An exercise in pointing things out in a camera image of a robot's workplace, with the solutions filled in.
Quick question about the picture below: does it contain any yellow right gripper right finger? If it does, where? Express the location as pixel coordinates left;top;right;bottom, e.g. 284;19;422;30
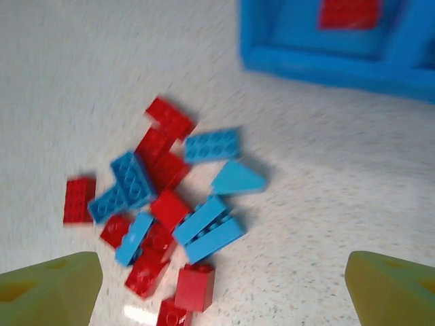
345;251;435;326

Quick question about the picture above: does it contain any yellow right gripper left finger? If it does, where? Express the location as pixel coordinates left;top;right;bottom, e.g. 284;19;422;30
0;251;104;326

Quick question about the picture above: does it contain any blue lego slope brick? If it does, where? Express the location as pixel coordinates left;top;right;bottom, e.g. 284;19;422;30
210;159;268;196

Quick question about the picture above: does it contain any narrow blue lego brick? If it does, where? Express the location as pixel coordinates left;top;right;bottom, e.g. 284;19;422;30
114;212;154;266

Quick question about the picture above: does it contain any blue divided plastic bin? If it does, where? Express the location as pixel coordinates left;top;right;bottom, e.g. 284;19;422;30
237;0;435;105

